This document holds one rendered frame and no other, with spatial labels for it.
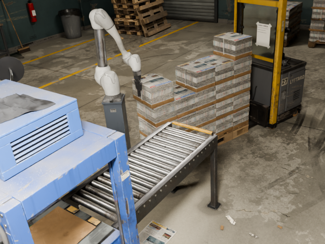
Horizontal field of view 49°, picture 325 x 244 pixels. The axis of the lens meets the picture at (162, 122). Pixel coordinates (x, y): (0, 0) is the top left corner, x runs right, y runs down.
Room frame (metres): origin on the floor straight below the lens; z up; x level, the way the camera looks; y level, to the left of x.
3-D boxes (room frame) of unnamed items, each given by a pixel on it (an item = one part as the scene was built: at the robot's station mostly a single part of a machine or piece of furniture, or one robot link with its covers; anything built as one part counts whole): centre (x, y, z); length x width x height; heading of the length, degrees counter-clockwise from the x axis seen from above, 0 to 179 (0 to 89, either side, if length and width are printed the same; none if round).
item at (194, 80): (3.88, -0.42, 0.95); 0.38 x 0.29 x 0.23; 34
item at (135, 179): (2.22, 0.27, 0.77); 0.47 x 0.05 x 0.05; 52
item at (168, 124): (2.53, 0.34, 0.74); 1.34 x 0.05 x 0.12; 142
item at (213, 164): (2.73, -0.45, 0.34); 0.06 x 0.06 x 0.68; 52
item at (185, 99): (3.81, -0.31, 0.42); 1.17 x 0.39 x 0.83; 123
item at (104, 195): (2.02, 0.43, 0.77); 0.47 x 0.05 x 0.05; 52
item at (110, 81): (3.30, 0.48, 1.17); 0.18 x 0.16 x 0.22; 28
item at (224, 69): (4.04, -0.67, 0.95); 0.38 x 0.29 x 0.23; 33
